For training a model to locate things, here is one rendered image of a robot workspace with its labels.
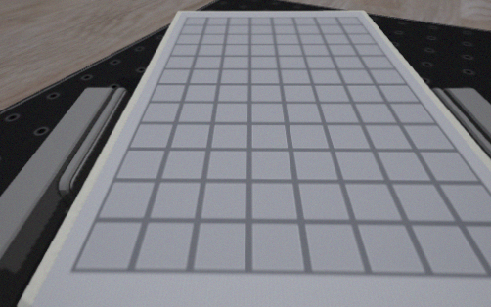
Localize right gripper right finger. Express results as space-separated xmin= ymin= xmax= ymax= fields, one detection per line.
xmin=430 ymin=88 xmax=491 ymax=159

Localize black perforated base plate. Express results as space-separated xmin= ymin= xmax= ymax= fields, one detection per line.
xmin=0 ymin=0 xmax=491 ymax=196

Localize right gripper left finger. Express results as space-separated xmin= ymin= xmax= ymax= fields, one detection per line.
xmin=0 ymin=87 xmax=131 ymax=307

